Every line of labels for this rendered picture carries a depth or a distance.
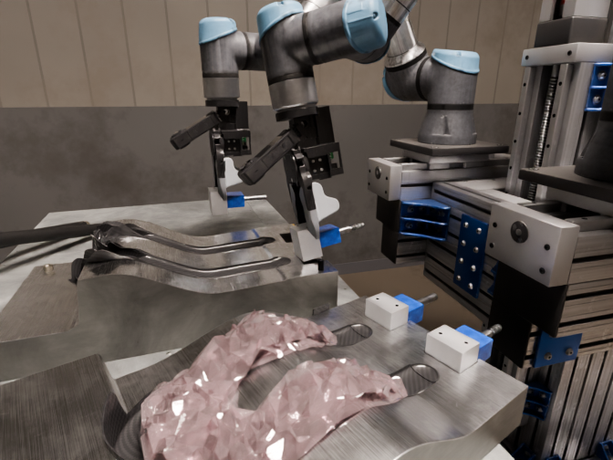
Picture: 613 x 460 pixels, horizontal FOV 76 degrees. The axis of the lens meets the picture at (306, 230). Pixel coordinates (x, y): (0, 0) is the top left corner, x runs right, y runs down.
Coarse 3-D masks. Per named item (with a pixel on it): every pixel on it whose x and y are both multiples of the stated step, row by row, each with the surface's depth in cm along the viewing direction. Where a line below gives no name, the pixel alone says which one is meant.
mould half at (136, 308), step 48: (144, 240) 67; (192, 240) 79; (240, 240) 79; (48, 288) 65; (96, 288) 53; (144, 288) 55; (192, 288) 58; (240, 288) 60; (288, 288) 62; (336, 288) 65; (0, 336) 52; (48, 336) 53; (96, 336) 55; (144, 336) 57; (192, 336) 60
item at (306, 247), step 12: (300, 228) 67; (324, 228) 69; (336, 228) 68; (348, 228) 71; (300, 240) 66; (312, 240) 67; (324, 240) 68; (336, 240) 69; (300, 252) 67; (312, 252) 67
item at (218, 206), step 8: (208, 192) 92; (216, 192) 88; (232, 192) 93; (240, 192) 93; (216, 200) 88; (232, 200) 90; (240, 200) 90; (248, 200) 93; (256, 200) 94; (216, 208) 89; (224, 208) 89
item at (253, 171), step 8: (280, 136) 64; (288, 136) 63; (296, 136) 64; (272, 144) 63; (280, 144) 63; (288, 144) 63; (264, 152) 63; (272, 152) 63; (280, 152) 63; (256, 160) 62; (264, 160) 62; (272, 160) 63; (240, 168) 64; (248, 168) 62; (256, 168) 62; (264, 168) 63; (240, 176) 63; (248, 176) 62; (256, 176) 63; (248, 184) 63
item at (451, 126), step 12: (432, 108) 102; (444, 108) 100; (456, 108) 99; (468, 108) 100; (432, 120) 102; (444, 120) 101; (456, 120) 100; (468, 120) 101; (420, 132) 106; (432, 132) 102; (444, 132) 101; (456, 132) 100; (468, 132) 100; (444, 144) 101; (456, 144) 100; (468, 144) 101
